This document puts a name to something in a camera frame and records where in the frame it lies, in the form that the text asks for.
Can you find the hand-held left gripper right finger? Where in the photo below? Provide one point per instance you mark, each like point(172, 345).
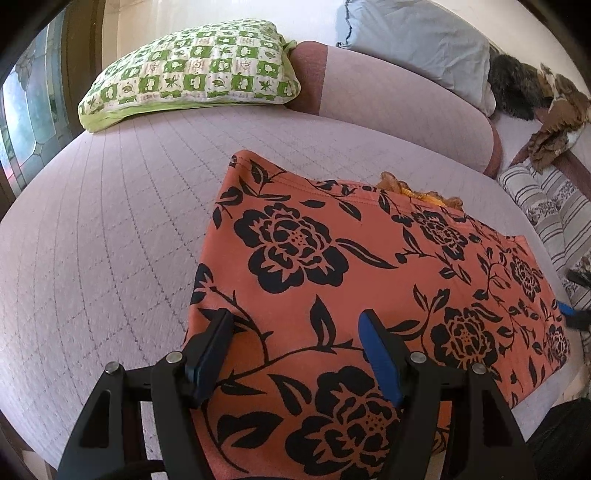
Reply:
point(383, 360)

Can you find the green checked pillow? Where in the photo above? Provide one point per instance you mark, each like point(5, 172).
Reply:
point(194, 74)

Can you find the brown ruffled cloth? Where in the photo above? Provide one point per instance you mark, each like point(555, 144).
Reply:
point(558, 120)

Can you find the pink bolster cushion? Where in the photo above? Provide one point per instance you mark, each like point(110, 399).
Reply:
point(392, 106)

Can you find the blue-grey pillow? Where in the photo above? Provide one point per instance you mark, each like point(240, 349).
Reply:
point(425, 46)

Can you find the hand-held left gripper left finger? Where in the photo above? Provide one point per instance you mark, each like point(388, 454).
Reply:
point(208, 378)

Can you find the dark cloth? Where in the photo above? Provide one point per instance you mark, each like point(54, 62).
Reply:
point(563, 438)

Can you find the stained glass window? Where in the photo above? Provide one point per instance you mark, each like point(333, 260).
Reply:
point(27, 101)

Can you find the dark furry garment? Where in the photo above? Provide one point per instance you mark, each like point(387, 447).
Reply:
point(512, 85)

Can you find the orange black floral sweater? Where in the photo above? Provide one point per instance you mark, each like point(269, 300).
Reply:
point(369, 286)

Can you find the striped floral quilt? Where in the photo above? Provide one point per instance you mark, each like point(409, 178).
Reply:
point(554, 207)

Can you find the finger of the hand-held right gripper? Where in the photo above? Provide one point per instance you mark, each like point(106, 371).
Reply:
point(579, 277)
point(575, 318)

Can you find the lavender quilted mattress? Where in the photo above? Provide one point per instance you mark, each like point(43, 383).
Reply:
point(101, 230)

